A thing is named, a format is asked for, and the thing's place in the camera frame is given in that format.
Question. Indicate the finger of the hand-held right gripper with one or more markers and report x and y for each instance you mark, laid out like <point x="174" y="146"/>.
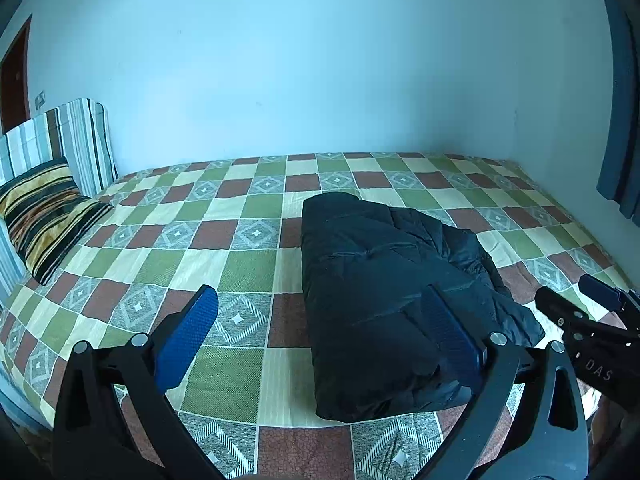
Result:
<point x="557" y="307"/>
<point x="600" y="287"/>

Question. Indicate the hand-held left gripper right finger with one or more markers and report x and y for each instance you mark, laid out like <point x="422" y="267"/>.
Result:
<point x="452" y="332"/>

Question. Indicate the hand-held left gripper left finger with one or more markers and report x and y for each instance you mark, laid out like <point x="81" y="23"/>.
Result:
<point x="187" y="332"/>

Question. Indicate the black quilted jacket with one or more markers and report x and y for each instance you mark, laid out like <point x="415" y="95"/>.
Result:
<point x="380" y="285"/>

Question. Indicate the bed with checkered sheet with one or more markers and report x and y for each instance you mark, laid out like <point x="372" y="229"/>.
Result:
<point x="200" y="220"/>

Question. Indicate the blue curtain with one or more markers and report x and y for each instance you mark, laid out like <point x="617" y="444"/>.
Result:
<point x="622" y="135"/>

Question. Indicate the yellow black striped pillow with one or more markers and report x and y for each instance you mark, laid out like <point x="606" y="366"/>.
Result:
<point x="45" y="210"/>

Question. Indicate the striped padded headboard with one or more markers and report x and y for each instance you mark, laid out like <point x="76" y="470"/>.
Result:
<point x="75" y="145"/>

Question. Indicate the brown wooden door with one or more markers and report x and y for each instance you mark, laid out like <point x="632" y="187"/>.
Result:
<point x="14" y="80"/>

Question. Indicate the wall switch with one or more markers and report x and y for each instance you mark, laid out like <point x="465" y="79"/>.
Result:
<point x="40" y="100"/>

